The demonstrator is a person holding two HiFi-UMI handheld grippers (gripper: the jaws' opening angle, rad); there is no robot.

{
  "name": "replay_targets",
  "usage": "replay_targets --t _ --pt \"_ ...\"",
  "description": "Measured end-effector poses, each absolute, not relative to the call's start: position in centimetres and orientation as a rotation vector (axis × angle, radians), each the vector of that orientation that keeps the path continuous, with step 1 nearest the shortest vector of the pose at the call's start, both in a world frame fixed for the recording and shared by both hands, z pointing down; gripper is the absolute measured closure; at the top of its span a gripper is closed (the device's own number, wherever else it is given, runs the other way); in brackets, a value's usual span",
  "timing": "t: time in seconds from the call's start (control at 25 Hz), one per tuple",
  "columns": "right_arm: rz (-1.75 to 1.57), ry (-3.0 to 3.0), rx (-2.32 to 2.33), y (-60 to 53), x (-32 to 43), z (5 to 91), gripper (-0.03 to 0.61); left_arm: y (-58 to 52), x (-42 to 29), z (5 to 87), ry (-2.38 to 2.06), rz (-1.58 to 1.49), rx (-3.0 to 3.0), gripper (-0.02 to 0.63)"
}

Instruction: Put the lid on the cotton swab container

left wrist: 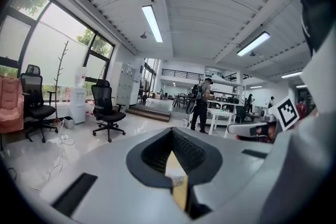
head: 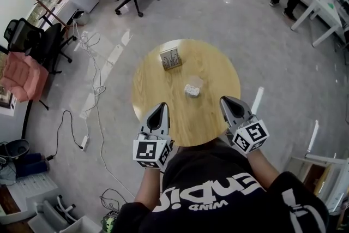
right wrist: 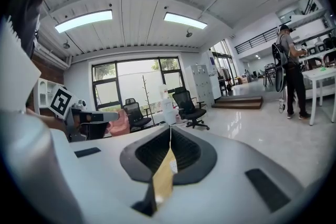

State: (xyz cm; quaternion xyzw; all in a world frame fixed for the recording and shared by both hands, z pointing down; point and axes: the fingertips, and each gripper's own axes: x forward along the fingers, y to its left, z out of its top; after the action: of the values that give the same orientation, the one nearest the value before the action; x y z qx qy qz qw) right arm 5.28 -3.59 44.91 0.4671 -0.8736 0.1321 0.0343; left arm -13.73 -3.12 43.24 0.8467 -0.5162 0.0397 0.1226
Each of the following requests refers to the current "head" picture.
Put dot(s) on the person's right forearm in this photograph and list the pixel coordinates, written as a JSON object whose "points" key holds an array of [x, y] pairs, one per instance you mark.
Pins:
{"points": [[263, 169]]}

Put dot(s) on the white power strip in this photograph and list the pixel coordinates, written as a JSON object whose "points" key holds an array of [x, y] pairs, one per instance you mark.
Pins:
{"points": [[85, 143]]}

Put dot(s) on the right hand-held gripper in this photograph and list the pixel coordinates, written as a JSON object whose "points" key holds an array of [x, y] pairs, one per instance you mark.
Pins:
{"points": [[252, 136]]}

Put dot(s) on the blue fabric bundle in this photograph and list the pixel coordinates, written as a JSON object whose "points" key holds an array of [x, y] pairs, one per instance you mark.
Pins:
{"points": [[31, 165]]}

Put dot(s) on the pink cushioned seat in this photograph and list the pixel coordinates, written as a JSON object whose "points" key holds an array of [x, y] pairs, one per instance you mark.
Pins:
{"points": [[23, 76]]}

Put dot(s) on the white frame table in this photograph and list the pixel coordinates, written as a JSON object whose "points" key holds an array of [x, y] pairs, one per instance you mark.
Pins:
{"points": [[331, 180]]}

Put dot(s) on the person's left forearm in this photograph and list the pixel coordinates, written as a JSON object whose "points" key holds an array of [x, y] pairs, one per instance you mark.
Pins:
{"points": [[148, 185]]}

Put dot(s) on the square wooden printed box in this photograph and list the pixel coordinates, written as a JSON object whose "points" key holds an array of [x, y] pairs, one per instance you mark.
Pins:
{"points": [[170, 59]]}

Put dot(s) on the person's black printed shirt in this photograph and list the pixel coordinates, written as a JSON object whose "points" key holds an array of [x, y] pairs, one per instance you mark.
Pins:
{"points": [[218, 193]]}

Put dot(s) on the white desk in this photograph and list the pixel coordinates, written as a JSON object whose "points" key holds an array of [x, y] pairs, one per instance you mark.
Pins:
{"points": [[325, 5]]}

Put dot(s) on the small white waste bin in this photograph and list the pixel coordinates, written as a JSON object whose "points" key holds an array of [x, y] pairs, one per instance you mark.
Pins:
{"points": [[80, 17]]}

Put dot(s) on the wooden coat rack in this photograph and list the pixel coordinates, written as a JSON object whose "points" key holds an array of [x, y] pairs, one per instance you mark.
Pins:
{"points": [[41, 4]]}

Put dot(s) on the clear plastic lid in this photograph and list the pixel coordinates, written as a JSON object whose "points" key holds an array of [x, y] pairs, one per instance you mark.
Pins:
{"points": [[197, 81]]}

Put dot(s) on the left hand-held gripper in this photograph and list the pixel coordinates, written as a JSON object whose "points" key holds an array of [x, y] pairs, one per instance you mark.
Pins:
{"points": [[148, 150]]}

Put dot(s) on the clear cotton swab container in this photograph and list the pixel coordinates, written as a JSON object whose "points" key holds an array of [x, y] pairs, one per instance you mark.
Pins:
{"points": [[192, 90]]}

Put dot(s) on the grey round bin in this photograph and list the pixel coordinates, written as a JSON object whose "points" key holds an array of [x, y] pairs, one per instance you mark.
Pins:
{"points": [[16, 148]]}

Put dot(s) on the white paper sheet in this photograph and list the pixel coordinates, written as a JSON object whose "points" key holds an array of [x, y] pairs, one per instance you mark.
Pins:
{"points": [[34, 185]]}

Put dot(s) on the white plastic storage bin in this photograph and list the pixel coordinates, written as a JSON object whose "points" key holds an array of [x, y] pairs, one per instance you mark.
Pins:
{"points": [[68, 222]]}

